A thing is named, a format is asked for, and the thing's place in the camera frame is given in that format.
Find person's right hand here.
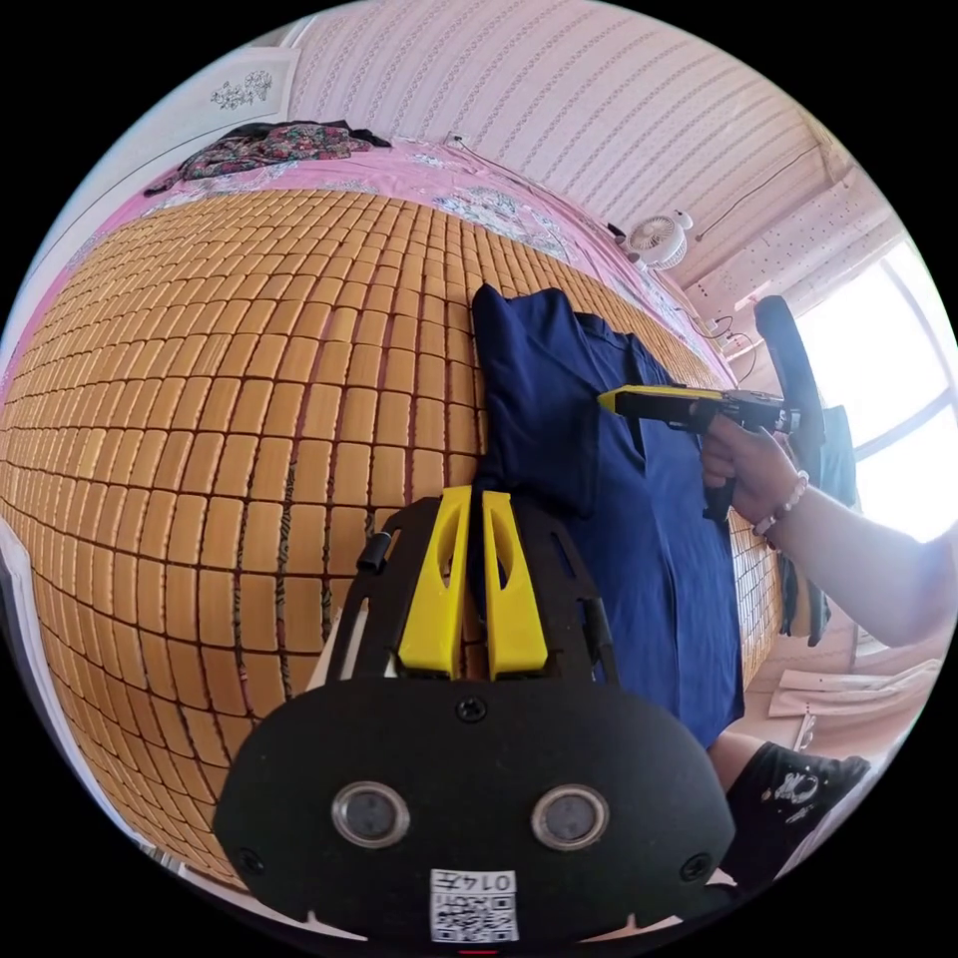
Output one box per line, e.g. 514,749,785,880
698,415,808,528

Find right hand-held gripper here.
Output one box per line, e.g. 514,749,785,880
597,383,803,523

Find pink dotted curtain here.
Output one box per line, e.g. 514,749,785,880
696,170,903,319

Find window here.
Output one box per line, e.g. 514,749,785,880
791,238,953,542

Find person's body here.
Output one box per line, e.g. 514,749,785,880
707,729,875,893

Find small white fan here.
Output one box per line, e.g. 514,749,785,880
623,212,691,273

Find black cable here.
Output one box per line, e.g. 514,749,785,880
447,137,627,238

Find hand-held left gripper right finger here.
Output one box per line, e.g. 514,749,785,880
481,490,553,682

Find bed with woven mat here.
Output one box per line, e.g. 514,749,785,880
0,138,791,893

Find person's right forearm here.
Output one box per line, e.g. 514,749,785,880
751,469,956,649

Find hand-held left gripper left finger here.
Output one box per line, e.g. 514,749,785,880
395,484,475,681

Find pile of clothes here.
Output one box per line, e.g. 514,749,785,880
144,119,393,199

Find navy short sleeve shirt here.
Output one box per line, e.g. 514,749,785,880
469,282,747,751

